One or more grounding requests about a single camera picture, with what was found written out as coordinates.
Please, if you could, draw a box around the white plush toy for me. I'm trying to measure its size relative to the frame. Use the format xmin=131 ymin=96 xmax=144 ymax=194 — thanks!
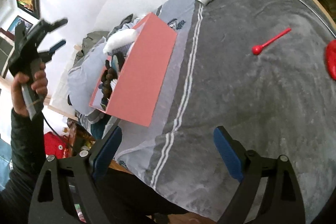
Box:
xmin=102 ymin=28 xmax=138 ymax=54

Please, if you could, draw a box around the person's left forearm dark sleeve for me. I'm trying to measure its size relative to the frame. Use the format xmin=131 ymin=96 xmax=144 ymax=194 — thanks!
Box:
xmin=1 ymin=111 xmax=46 ymax=210

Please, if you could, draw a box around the person's left hand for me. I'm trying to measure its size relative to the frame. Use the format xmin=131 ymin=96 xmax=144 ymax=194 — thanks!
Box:
xmin=11 ymin=57 xmax=48 ymax=121

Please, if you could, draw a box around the grey sweatshirt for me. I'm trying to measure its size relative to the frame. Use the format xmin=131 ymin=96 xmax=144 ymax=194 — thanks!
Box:
xmin=67 ymin=16 xmax=142 ymax=132

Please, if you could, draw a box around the olive green jacket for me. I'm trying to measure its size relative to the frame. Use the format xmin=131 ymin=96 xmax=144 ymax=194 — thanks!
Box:
xmin=75 ymin=31 xmax=109 ymax=62

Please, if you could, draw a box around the black glove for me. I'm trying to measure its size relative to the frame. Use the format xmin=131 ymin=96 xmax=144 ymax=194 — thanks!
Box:
xmin=98 ymin=52 xmax=125 ymax=108

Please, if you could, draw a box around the pink cardboard box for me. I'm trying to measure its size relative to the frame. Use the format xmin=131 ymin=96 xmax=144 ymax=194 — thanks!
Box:
xmin=89 ymin=12 xmax=177 ymax=127

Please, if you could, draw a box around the grey striped blanket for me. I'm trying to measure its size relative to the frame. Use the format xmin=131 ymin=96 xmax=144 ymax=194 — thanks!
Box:
xmin=116 ymin=0 xmax=335 ymax=223

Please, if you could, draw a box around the red plastic spoon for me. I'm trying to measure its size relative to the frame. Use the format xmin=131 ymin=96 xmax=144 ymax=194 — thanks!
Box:
xmin=252 ymin=28 xmax=291 ymax=55

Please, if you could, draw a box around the red plastic object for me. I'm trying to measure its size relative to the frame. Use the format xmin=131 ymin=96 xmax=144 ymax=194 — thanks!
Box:
xmin=325 ymin=40 xmax=336 ymax=80

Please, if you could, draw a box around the framed picture on wall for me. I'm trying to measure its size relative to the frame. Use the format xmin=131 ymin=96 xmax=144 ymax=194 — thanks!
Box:
xmin=7 ymin=15 xmax=34 ymax=36

